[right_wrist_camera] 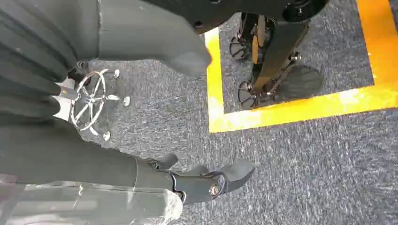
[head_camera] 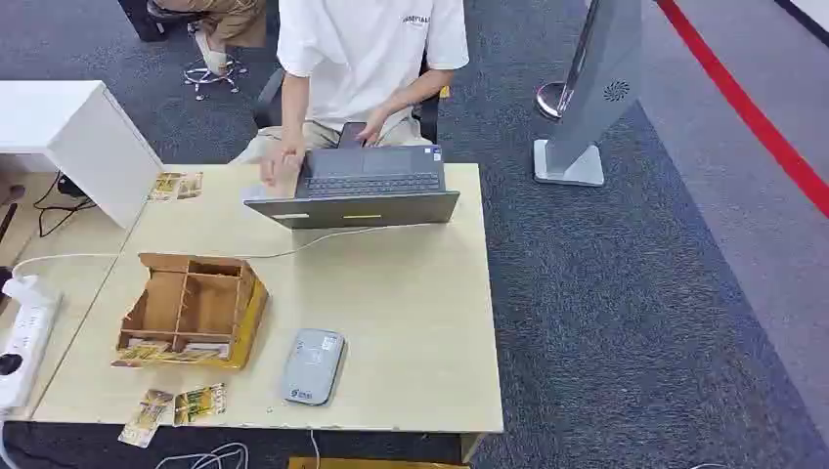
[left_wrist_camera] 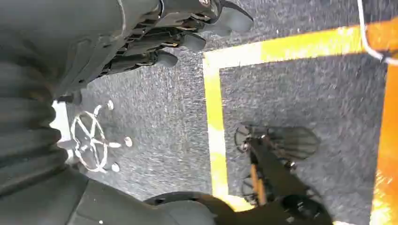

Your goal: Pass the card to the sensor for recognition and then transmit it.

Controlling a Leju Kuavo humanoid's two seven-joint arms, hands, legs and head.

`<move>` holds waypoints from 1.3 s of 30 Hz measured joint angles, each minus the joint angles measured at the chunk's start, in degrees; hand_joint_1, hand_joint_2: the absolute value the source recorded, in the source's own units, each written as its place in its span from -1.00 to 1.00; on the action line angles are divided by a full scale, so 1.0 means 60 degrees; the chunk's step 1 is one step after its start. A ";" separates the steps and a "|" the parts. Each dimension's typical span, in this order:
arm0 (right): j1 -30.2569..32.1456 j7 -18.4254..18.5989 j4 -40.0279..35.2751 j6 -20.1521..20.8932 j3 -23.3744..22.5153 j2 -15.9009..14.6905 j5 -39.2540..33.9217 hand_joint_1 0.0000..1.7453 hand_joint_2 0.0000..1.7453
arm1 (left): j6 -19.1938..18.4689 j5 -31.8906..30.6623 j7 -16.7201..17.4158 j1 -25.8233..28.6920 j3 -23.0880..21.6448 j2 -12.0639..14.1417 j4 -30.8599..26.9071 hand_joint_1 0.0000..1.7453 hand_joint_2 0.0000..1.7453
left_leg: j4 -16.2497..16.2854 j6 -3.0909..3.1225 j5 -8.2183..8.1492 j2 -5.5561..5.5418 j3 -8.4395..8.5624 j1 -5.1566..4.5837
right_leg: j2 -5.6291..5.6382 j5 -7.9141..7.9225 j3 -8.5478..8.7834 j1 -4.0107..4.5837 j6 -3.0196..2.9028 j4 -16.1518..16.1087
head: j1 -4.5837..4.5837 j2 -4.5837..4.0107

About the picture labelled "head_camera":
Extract person's right hand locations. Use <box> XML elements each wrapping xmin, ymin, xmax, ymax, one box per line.
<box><xmin>260</xmin><ymin>139</ymin><xmax>308</xmax><ymax>190</ymax></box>

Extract person's left hand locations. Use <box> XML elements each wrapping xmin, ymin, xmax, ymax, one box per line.
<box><xmin>355</xmin><ymin>108</ymin><xmax>391</xmax><ymax>149</ymax></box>

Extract dark smartphone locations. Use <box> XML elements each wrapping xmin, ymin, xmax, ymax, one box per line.
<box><xmin>337</xmin><ymin>121</ymin><xmax>370</xmax><ymax>150</ymax></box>

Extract grey laptop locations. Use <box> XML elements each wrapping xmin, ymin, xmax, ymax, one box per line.
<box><xmin>243</xmin><ymin>144</ymin><xmax>461</xmax><ymax>231</ymax></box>

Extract person in white shirt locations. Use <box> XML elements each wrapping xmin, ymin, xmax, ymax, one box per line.
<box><xmin>230</xmin><ymin>0</ymin><xmax>471</xmax><ymax>166</ymax></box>

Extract cards with yellow print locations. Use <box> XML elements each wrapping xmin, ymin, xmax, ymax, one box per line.
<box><xmin>148</xmin><ymin>171</ymin><xmax>204</xmax><ymax>202</ymax></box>
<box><xmin>118</xmin><ymin>339</ymin><xmax>232</xmax><ymax>364</ymax></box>

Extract chrome chair base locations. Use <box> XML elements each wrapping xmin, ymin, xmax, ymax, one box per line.
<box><xmin>182</xmin><ymin>58</ymin><xmax>249</xmax><ymax>103</ymax></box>

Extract person in tan trousers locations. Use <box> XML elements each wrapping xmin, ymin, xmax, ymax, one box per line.
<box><xmin>116</xmin><ymin>0</ymin><xmax>268</xmax><ymax>77</ymax></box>

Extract wooden card box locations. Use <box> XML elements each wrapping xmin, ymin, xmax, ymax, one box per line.
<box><xmin>110</xmin><ymin>252</ymin><xmax>271</xmax><ymax>372</ymax></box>

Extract chrome stanchion base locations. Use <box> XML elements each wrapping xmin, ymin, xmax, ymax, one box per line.
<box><xmin>535</xmin><ymin>80</ymin><xmax>569</xmax><ymax>121</ymax></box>

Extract grey card reader device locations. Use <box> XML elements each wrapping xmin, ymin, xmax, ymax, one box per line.
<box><xmin>281</xmin><ymin>327</ymin><xmax>347</xmax><ymax>408</ymax></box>

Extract white cabinet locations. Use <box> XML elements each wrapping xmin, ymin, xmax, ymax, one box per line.
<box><xmin>0</xmin><ymin>80</ymin><xmax>164</xmax><ymax>231</ymax></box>

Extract grey kiosk stand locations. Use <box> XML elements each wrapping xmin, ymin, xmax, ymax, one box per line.
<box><xmin>533</xmin><ymin>0</ymin><xmax>644</xmax><ymax>189</ymax></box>

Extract card with yellow print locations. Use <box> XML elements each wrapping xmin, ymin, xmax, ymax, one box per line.
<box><xmin>117</xmin><ymin>389</ymin><xmax>175</xmax><ymax>449</ymax></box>
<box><xmin>172</xmin><ymin>383</ymin><xmax>228</xmax><ymax>427</ymax></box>

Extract yellow board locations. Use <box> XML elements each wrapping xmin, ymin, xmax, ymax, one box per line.
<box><xmin>287</xmin><ymin>455</ymin><xmax>472</xmax><ymax>469</ymax></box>

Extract white power strip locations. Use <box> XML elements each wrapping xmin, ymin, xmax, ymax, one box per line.
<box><xmin>0</xmin><ymin>274</ymin><xmax>65</xmax><ymax>413</ymax></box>

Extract red floor tape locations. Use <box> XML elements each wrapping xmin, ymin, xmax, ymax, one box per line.
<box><xmin>655</xmin><ymin>0</ymin><xmax>829</xmax><ymax>220</ymax></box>

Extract black cable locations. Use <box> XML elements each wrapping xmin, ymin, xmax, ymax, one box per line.
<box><xmin>32</xmin><ymin>170</ymin><xmax>98</xmax><ymax>238</ymax></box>

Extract white cable loops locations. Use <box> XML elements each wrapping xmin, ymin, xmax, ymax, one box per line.
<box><xmin>153</xmin><ymin>442</ymin><xmax>251</xmax><ymax>469</ymax></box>

